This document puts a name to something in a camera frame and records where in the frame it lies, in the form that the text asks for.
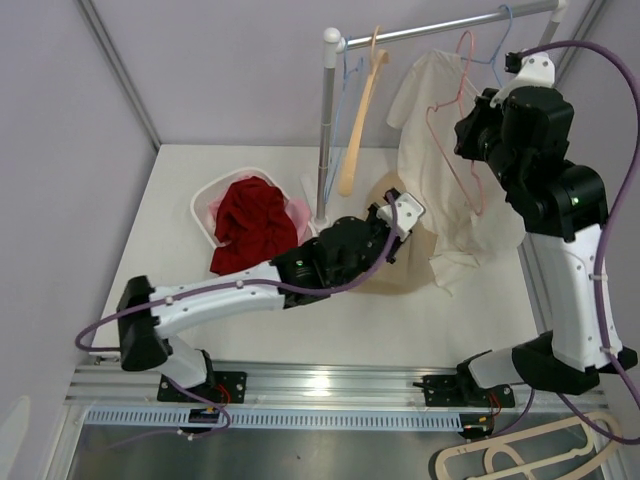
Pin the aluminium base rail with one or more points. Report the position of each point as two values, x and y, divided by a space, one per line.
297 386

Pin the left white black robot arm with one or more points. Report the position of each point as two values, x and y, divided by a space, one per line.
344 255

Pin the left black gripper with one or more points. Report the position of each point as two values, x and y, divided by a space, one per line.
371 218

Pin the cream hanger on floor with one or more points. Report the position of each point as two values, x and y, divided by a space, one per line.
561 449

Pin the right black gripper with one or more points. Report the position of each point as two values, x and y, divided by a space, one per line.
467 128

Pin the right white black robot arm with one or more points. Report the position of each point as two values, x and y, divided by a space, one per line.
523 138

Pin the red t shirt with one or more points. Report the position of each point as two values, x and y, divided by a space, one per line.
251 226

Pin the light blue wire hanger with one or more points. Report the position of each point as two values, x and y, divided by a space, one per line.
344 116

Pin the white slotted cable duct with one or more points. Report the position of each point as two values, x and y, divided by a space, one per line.
412 421

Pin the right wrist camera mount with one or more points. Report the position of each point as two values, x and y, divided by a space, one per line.
536 70

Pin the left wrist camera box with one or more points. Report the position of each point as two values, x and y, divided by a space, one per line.
408 213

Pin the pink wire hanger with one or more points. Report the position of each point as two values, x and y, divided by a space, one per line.
465 49

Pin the pink t shirt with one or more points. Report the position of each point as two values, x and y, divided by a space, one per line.
300 215

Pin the cream white t shirt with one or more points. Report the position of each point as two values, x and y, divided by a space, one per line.
465 241

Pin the silver clothes rack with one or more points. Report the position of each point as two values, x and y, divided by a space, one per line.
334 44

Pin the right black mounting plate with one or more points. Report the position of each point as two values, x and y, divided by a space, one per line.
457 391

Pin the beige t shirt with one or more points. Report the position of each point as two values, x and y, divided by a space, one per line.
410 271

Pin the beige plastic hanger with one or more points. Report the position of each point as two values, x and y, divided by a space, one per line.
378 58

